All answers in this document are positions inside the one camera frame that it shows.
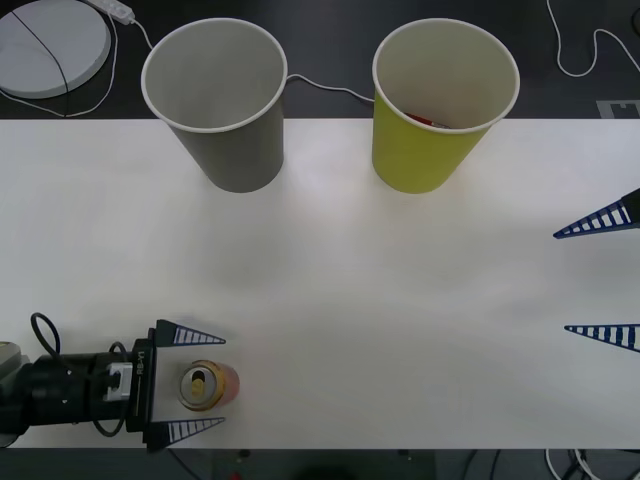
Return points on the gold and red drink can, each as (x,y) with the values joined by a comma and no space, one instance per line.
(200,387)

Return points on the white power strip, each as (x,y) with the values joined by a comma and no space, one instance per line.
(112,10)

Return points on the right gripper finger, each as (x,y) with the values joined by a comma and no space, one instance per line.
(631,210)
(627,336)

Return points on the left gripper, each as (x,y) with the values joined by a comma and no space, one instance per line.
(142,385)

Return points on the round grey floor plate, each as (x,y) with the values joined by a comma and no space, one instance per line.
(35,55)

